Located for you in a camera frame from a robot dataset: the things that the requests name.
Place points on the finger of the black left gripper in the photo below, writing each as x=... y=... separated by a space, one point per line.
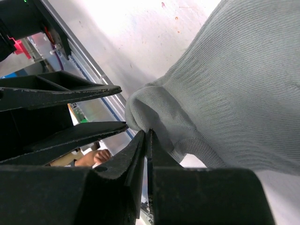
x=50 y=89
x=63 y=142

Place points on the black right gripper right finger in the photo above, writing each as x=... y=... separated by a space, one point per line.
x=193 y=196

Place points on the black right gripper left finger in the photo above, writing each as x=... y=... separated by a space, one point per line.
x=109 y=194

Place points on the grey sock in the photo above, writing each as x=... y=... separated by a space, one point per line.
x=233 y=98

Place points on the person hand in background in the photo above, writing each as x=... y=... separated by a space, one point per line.
x=96 y=157

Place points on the aluminium table frame rail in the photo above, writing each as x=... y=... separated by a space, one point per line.
x=80 y=40

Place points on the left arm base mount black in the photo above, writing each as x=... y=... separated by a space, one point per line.
x=23 y=18

